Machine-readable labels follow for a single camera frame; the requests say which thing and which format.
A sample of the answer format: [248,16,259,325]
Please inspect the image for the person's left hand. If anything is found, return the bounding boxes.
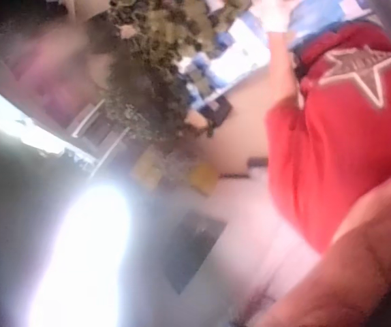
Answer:
[255,0,294,34]

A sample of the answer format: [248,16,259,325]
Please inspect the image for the blue plastic sheet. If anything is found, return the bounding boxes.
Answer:
[287,0,356,52]

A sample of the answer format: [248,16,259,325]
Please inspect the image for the white and blue cartons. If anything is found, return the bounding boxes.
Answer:
[178,13,273,105]

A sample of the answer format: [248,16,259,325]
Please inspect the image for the small black tray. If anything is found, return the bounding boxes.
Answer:
[193,97,233,126]

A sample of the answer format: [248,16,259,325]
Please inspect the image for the heap of dried green plants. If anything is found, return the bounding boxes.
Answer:
[88,0,225,153]

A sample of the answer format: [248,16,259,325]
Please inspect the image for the yellow flat packet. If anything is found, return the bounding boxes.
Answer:
[188,163,219,195]
[132,148,164,183]

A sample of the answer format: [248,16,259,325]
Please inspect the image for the pink cloth bundle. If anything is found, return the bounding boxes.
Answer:
[1,32,93,122]

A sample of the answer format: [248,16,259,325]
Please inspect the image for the black square mat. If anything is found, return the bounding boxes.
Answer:
[166,209,228,296]

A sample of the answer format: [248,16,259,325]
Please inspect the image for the white metal frame rack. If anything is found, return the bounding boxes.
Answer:
[64,98,134,173]

